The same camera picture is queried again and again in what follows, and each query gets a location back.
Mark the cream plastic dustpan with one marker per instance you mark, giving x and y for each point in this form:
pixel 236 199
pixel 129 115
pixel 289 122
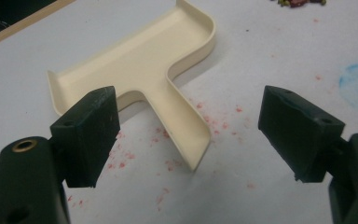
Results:
pixel 143 62

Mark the wooden table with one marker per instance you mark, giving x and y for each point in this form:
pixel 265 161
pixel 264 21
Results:
pixel 28 22

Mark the white board table cover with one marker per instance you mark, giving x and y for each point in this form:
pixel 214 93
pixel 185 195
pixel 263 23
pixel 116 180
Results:
pixel 261 53

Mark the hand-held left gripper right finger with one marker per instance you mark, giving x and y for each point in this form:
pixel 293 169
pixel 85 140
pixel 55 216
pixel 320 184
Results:
pixel 298 133

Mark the pile of red beans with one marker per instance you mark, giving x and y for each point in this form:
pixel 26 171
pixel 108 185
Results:
pixel 298 2

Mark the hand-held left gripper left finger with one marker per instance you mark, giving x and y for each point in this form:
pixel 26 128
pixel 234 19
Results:
pixel 85 140

